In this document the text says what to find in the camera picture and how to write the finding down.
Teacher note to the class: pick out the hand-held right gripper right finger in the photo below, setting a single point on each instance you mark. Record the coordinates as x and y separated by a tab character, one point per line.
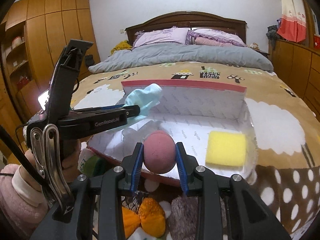
181	168

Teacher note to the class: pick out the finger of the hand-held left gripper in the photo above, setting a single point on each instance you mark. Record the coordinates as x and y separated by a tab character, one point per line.
130	111
112	107

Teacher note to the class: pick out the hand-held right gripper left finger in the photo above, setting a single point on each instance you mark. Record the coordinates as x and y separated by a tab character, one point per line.
136	166

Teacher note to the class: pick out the light blue sock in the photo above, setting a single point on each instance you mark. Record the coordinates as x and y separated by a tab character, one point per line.
145	97

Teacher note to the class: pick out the pink sock ball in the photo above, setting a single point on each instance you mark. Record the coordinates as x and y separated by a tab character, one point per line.
160	152

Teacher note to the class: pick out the white box with red rim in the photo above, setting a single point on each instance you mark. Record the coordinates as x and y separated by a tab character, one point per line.
200	105

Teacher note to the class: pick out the person's left forearm pink sleeve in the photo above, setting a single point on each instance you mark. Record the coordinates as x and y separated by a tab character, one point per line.
15	205

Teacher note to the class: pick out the person's left hand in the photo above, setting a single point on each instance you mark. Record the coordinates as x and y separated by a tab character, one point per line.
71	160

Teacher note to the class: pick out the bright screen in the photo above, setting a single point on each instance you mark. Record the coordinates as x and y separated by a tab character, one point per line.
43	101

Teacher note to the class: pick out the black bag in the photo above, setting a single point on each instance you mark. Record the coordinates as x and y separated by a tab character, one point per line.
89	60

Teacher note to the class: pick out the dark patterned cloth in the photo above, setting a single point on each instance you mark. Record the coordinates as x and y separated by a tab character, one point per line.
130	203

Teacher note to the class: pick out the yellow folded sock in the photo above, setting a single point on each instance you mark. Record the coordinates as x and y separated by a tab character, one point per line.
226	150

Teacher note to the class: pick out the fuzzy grey purple sock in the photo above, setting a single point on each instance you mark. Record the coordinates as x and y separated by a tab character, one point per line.
185	217

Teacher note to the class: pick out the white and green sock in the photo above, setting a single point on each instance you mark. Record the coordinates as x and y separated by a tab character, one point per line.
86	162

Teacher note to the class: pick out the orange cloth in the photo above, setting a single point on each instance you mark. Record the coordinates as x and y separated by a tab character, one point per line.
150	215

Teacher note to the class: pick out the wooden wardrobe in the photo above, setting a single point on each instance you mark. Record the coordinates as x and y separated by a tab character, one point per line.
57	30

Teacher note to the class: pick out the yellow knitted cloth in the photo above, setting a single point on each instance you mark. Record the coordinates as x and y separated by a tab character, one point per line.
121	46

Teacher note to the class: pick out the white round box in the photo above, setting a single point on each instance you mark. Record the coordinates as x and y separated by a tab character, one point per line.
17	42

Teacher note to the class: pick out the grey duvet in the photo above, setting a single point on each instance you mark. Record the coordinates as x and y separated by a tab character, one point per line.
175	52

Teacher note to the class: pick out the metal spring clip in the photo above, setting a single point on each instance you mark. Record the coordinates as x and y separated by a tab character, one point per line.
50	160

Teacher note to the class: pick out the lilac pillow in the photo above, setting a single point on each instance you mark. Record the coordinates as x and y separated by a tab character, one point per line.
160	36

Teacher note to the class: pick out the pink folded blanket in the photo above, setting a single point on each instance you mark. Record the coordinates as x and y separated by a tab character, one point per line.
207	41

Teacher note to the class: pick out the wooden headboard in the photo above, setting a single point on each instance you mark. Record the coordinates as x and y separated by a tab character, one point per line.
187	18

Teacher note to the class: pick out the brown printed blanket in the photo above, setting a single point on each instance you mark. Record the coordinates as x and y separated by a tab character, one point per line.
275	100

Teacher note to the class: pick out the purple ruffled pillow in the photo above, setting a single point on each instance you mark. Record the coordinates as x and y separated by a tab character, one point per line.
225	36

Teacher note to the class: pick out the wooden nightstand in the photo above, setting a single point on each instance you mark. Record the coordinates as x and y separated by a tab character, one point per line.
262	53

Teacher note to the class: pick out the wooden dresser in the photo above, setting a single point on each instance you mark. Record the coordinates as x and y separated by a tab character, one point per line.
295	62

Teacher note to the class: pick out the dark clothes pile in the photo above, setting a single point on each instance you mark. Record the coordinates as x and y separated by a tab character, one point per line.
272	33

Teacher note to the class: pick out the white and red curtain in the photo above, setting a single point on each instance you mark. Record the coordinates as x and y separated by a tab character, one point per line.
292	17

